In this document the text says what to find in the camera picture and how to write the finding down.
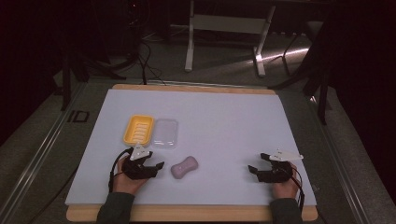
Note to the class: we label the dark chair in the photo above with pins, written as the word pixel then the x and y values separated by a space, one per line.
pixel 316 62

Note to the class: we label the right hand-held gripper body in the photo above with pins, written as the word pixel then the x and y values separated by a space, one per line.
pixel 277 174

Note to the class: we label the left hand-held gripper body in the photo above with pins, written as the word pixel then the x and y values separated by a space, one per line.
pixel 137 169

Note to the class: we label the pink soap bar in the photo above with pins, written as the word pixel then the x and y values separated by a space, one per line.
pixel 184 167

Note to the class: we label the person's left hand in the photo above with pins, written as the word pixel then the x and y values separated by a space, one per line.
pixel 124 184

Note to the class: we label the black tripod stand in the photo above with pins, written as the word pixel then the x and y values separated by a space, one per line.
pixel 71 62

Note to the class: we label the white metal stand frame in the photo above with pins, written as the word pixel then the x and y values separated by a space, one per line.
pixel 229 23

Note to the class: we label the yellow soap dish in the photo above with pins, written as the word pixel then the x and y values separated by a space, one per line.
pixel 138 130

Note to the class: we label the metal floor rail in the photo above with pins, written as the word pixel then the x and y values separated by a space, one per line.
pixel 339 161
pixel 34 161

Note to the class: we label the white table mat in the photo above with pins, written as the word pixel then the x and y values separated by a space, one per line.
pixel 218 130

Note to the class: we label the person's right hand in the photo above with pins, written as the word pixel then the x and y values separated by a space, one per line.
pixel 285 190

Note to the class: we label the clear plastic container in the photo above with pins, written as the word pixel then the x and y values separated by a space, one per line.
pixel 165 133

